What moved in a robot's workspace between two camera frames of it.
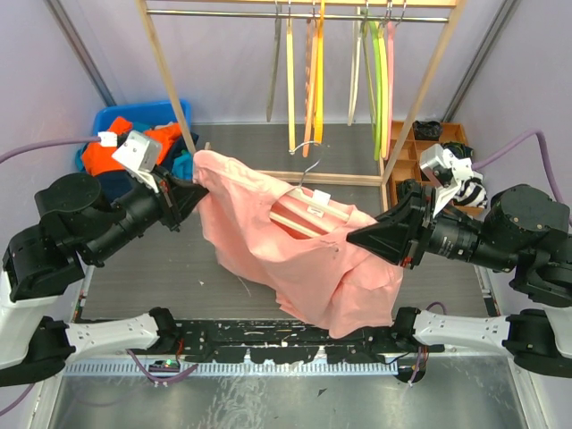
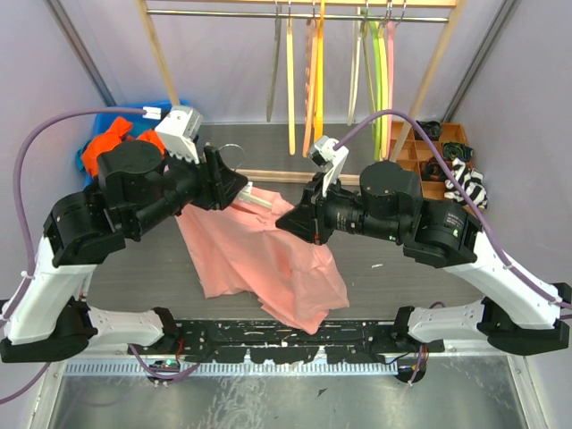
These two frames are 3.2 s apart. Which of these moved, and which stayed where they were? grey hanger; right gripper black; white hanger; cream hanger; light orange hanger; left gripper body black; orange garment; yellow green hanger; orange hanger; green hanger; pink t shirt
Moved: pink t shirt; left gripper body black; right gripper black; cream hanger
Stayed: grey hanger; orange hanger; green hanger; white hanger; light orange hanger; orange garment; yellow green hanger
